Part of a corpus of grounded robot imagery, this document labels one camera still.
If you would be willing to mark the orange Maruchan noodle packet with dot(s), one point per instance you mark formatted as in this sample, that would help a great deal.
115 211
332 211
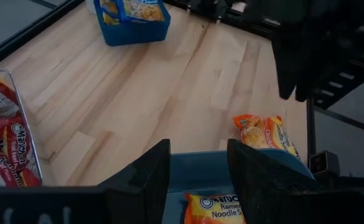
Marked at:
212 210
262 133

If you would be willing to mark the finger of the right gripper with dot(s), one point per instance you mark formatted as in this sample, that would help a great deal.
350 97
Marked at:
304 77
284 68

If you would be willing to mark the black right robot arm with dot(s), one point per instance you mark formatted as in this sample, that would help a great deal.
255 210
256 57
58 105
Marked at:
352 18

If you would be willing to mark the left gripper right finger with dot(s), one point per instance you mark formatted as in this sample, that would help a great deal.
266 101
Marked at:
262 186

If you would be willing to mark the blue Maruchan noodle packet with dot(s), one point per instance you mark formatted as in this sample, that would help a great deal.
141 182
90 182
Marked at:
141 11
108 15

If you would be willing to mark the small black table camera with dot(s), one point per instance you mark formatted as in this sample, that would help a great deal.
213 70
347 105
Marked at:
323 163

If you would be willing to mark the blue snack packet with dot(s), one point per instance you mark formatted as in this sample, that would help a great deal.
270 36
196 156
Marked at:
138 34

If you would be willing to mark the clear plastic container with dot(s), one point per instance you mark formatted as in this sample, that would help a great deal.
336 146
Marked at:
26 126

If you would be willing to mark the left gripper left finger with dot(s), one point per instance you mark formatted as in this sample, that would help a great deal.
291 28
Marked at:
144 186

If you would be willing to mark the large teal plastic bin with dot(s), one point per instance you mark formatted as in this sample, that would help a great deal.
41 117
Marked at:
200 171

